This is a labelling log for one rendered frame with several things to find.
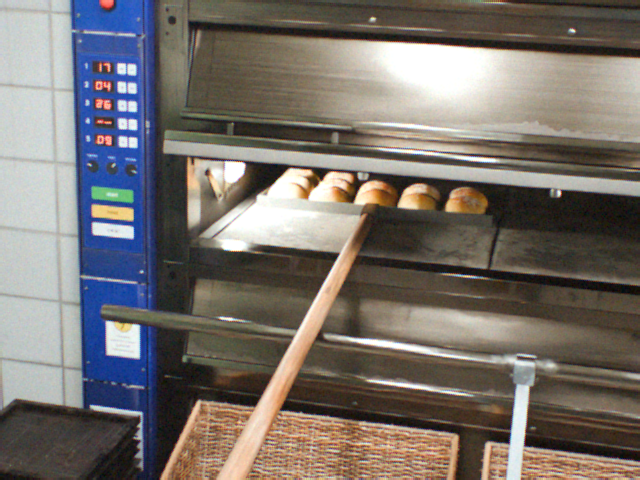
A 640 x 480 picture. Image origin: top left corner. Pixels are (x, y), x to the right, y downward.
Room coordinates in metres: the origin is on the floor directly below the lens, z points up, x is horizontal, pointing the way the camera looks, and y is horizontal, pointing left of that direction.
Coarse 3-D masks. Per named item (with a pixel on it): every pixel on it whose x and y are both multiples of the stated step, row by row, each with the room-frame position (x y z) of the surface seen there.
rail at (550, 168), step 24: (240, 144) 1.82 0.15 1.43; (264, 144) 1.81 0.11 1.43; (288, 144) 1.80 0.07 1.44; (312, 144) 1.79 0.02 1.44; (336, 144) 1.79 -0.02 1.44; (504, 168) 1.72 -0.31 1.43; (528, 168) 1.71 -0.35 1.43; (552, 168) 1.70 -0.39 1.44; (576, 168) 1.69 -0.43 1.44; (600, 168) 1.69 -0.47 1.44; (624, 168) 1.68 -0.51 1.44
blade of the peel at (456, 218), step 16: (320, 176) 2.63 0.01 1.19; (400, 192) 2.50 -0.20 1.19; (448, 192) 2.52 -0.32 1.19; (480, 192) 2.53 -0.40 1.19; (288, 208) 2.30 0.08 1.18; (304, 208) 2.30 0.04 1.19; (320, 208) 2.29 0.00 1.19; (336, 208) 2.28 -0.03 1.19; (352, 208) 2.28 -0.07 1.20; (384, 208) 2.27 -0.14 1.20; (400, 208) 2.26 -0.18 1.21; (464, 224) 2.23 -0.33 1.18; (480, 224) 2.23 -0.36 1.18
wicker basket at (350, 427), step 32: (192, 416) 1.89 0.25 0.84; (288, 416) 1.90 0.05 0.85; (320, 416) 1.89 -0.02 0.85; (192, 448) 1.89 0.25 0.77; (224, 448) 1.91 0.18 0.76; (288, 448) 1.88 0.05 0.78; (320, 448) 1.88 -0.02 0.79; (352, 448) 1.86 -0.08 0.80; (384, 448) 1.86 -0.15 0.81; (416, 448) 1.84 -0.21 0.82; (448, 448) 1.84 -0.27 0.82
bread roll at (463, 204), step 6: (450, 198) 2.28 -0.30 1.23; (456, 198) 2.27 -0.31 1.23; (462, 198) 2.26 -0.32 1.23; (468, 198) 2.26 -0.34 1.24; (474, 198) 2.28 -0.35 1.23; (444, 204) 2.28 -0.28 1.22; (450, 204) 2.26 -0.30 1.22; (456, 204) 2.26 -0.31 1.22; (462, 204) 2.25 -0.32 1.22; (468, 204) 2.25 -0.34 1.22; (474, 204) 2.26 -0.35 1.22; (480, 204) 2.26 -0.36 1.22; (444, 210) 2.27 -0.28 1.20; (450, 210) 2.26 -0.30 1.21; (456, 210) 2.25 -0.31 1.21; (462, 210) 2.25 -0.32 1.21; (468, 210) 2.25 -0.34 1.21; (474, 210) 2.25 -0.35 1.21; (480, 210) 2.25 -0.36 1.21
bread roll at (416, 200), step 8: (416, 192) 2.30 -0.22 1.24; (424, 192) 2.30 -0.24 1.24; (400, 200) 2.29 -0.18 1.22; (408, 200) 2.28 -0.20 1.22; (416, 200) 2.27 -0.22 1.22; (424, 200) 2.27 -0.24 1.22; (432, 200) 2.27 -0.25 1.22; (416, 208) 2.26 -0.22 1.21; (424, 208) 2.26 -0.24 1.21; (432, 208) 2.26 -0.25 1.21
